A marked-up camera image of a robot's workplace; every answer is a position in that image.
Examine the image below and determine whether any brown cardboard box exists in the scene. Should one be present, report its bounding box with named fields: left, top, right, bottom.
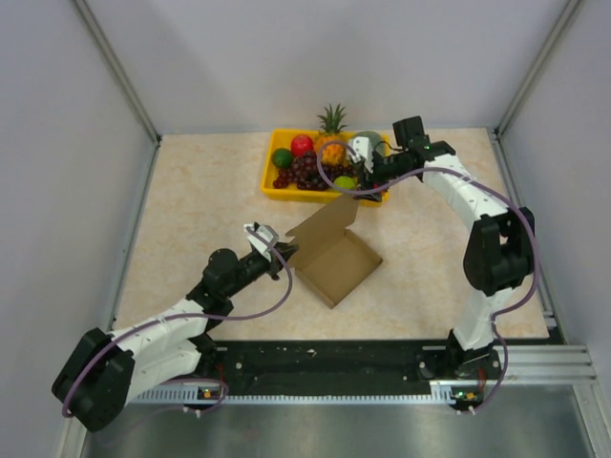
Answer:
left=285, top=194, right=383, bottom=309

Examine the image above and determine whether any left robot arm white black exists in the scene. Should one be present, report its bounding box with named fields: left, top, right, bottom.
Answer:
left=52, top=242, right=298, bottom=432

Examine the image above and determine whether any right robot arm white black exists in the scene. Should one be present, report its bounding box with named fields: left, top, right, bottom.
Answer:
left=347, top=116, right=537, bottom=378

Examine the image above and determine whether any green netted melon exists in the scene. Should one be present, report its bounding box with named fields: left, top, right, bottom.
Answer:
left=354, top=131, right=388, bottom=156

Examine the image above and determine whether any light green apple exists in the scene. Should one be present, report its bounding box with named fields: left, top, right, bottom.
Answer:
left=334, top=176, right=357, bottom=191

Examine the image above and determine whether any pineapple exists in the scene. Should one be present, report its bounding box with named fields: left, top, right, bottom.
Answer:
left=314, top=103, right=347, bottom=166

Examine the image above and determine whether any purple grape bunch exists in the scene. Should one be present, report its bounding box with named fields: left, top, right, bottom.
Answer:
left=272, top=152, right=357, bottom=191

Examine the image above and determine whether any red apple at back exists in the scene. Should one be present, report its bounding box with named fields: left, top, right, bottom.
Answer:
left=290, top=134, right=314, bottom=157

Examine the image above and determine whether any dark green lime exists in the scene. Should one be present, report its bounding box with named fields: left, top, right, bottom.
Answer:
left=271, top=148, right=294, bottom=169

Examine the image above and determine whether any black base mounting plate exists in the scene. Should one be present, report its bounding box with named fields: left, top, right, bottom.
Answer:
left=195, top=340, right=501, bottom=397

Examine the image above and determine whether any yellow plastic tray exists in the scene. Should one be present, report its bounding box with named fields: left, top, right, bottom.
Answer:
left=261, top=128, right=390, bottom=207

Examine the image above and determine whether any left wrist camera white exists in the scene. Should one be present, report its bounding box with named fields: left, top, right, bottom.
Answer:
left=243, top=222, right=279, bottom=261

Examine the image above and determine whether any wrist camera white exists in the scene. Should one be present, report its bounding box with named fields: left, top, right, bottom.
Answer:
left=243, top=222, right=279, bottom=261
left=346, top=135, right=373, bottom=168

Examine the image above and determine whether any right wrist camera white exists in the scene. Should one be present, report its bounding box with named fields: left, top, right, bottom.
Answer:
left=346, top=135, right=373, bottom=168

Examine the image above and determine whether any white cable duct strip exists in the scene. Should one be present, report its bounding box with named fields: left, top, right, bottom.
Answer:
left=131, top=382, right=482, bottom=407

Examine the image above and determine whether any right aluminium frame post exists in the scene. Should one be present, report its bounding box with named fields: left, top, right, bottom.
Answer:
left=493, top=0, right=585, bottom=142

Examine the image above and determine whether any aluminium frame post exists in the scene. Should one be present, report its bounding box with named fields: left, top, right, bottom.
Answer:
left=493, top=0, right=585, bottom=142
left=71, top=0, right=161, bottom=147

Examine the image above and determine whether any left aluminium frame post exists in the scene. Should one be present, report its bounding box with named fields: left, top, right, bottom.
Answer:
left=71, top=0, right=161, bottom=147

